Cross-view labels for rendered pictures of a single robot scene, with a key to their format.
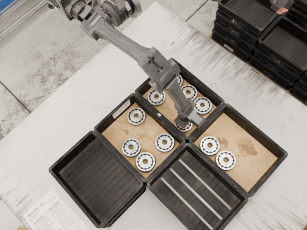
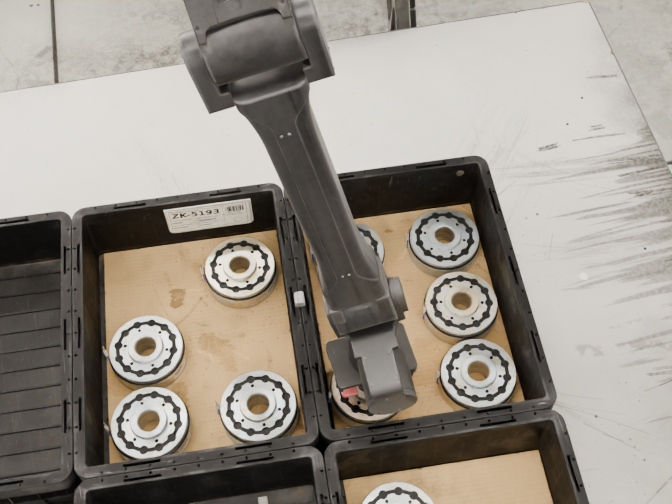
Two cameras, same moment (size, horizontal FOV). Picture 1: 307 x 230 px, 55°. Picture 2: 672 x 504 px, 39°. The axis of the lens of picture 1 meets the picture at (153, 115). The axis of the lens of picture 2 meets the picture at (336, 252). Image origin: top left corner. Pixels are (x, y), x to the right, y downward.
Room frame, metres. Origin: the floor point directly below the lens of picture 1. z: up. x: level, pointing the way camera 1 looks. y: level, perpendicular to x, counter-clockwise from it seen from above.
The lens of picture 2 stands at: (0.03, -0.37, 2.03)
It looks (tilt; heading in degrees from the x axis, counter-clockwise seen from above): 58 degrees down; 29
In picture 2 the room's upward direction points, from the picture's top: 2 degrees counter-clockwise
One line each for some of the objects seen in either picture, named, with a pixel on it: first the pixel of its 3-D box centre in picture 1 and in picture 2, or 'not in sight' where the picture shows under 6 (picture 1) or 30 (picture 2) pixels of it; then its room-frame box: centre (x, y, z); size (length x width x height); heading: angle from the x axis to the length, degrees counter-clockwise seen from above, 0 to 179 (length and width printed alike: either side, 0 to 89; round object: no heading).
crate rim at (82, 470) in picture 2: (139, 135); (188, 321); (0.45, 0.09, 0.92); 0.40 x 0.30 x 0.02; 36
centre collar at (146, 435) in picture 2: (145, 161); (148, 421); (0.32, 0.08, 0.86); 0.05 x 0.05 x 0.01
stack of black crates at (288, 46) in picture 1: (284, 54); not in sight; (1.11, -1.10, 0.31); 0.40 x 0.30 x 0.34; 38
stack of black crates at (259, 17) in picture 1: (244, 23); not in sight; (1.42, -0.84, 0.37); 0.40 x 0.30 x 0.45; 38
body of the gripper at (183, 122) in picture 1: (185, 115); (371, 348); (0.50, -0.16, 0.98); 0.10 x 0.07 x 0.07; 134
